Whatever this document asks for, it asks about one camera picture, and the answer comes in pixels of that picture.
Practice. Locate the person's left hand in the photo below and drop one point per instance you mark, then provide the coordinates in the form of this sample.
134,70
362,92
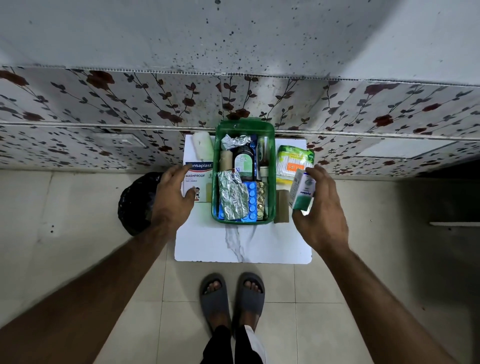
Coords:
170,204

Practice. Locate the small brown cardboard box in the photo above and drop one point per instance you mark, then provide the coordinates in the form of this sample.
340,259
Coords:
281,206

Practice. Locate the white adhesive plaster box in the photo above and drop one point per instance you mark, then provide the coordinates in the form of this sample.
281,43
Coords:
200,178

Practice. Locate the small brown bottle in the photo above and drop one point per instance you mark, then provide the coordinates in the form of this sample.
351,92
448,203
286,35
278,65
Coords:
263,157

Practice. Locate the person's right forearm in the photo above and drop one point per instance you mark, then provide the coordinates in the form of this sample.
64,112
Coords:
375,307

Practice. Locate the person's right thumb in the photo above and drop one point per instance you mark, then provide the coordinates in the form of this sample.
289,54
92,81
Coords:
300,216

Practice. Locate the person's left thumb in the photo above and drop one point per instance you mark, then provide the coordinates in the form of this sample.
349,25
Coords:
190,195

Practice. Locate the grey left sandal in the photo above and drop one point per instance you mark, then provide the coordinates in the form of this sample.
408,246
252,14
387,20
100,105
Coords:
215,300

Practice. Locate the cotton swab pack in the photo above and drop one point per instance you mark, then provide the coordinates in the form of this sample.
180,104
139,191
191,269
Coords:
293,159

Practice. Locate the blue blister pack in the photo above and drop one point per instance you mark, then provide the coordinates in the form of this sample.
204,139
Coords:
252,202

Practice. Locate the beige bandage roll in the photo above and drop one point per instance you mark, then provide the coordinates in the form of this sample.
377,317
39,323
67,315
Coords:
226,160

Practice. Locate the green plastic basket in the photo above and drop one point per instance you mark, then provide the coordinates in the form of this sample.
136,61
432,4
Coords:
243,127

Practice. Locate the white gauze roll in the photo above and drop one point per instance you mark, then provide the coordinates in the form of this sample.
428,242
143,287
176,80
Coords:
203,146

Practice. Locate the black trousers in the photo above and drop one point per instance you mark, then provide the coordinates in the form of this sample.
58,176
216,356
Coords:
225,347

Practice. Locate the person's right hand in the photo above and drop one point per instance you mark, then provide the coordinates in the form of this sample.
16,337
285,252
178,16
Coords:
326,217

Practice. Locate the crumpled silver foil strip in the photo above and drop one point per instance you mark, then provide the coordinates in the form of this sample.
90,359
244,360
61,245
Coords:
235,141

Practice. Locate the grey right sandal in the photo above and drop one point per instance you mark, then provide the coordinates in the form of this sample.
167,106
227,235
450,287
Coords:
249,300

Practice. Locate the grey sandal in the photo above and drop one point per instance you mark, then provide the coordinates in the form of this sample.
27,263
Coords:
215,300
249,300

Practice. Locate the gold blister pack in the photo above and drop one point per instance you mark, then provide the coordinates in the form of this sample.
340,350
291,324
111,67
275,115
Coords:
261,198

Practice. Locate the green white medicine box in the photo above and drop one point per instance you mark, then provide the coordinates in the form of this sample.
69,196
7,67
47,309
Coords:
301,191

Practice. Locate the person's left forearm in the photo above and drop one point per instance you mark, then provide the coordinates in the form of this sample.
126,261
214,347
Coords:
82,300

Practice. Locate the blue tube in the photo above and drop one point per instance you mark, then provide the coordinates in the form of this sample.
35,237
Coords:
254,150

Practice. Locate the silver foil blister pack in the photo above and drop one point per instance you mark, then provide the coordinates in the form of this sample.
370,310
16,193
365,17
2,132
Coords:
232,195

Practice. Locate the dark syrup bottle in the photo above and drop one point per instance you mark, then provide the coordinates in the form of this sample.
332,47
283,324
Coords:
244,163

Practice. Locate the black plastic bag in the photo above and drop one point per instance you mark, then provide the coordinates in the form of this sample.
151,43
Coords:
137,204

